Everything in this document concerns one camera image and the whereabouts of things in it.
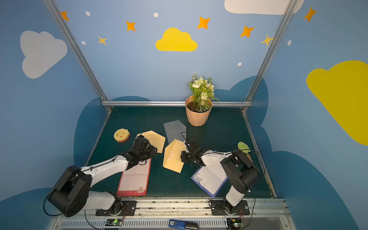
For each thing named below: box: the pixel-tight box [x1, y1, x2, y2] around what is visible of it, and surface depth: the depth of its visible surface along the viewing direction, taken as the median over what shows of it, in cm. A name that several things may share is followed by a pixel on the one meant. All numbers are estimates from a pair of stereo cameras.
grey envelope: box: [163, 119, 187, 145], surface depth 110 cm
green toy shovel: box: [237, 141, 253, 162], surface depth 101 cm
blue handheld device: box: [168, 219, 200, 230], surface depth 68 cm
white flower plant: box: [188, 73, 220, 113], surface depth 98 cm
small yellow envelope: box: [162, 138, 187, 173], surface depth 95 cm
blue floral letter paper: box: [190, 162, 229, 198], surface depth 86 cm
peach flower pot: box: [185, 95, 213, 127], surface depth 103 cm
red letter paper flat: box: [116, 158, 152, 196], surface depth 84 cm
